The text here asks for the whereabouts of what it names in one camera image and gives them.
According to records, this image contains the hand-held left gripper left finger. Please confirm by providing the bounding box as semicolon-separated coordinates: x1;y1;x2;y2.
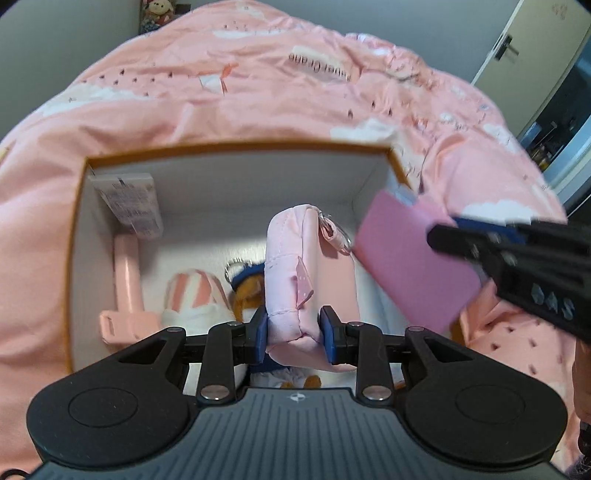
113;307;270;404

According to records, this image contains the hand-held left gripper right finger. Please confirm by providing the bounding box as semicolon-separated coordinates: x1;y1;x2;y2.
320;305;476;402

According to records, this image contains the small white printed box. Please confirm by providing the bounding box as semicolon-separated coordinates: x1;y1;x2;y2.
91;174;165;239

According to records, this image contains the pink card binder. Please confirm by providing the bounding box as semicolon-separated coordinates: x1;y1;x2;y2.
353;185;484;336

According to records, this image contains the pink printed blanket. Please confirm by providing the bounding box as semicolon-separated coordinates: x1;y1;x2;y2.
0;0;591;480

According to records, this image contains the pink handled plastic tool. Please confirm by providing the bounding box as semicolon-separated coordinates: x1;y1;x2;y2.
99;232;160;348

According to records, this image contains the white rabbit plush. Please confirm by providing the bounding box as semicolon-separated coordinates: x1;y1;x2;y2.
159;271;237;334

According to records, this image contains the orange blue plush toy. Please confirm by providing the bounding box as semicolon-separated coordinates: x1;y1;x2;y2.
225;260;324;391

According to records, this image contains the pink fabric pouch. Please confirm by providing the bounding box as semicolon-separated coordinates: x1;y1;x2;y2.
264;204;359;373

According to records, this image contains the orange cardboard box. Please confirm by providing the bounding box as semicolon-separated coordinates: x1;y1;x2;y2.
67;141;465;393

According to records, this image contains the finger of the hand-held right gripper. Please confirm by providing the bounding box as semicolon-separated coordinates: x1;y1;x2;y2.
427;224;514;269
451;217;570;244

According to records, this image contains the black door handle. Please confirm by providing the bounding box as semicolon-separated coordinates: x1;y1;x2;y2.
493;34;521;61

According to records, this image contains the person's right hand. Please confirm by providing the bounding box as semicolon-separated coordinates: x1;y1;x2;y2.
573;342;591;416

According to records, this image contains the cream door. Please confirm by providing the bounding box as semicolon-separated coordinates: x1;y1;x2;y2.
471;0;591;89

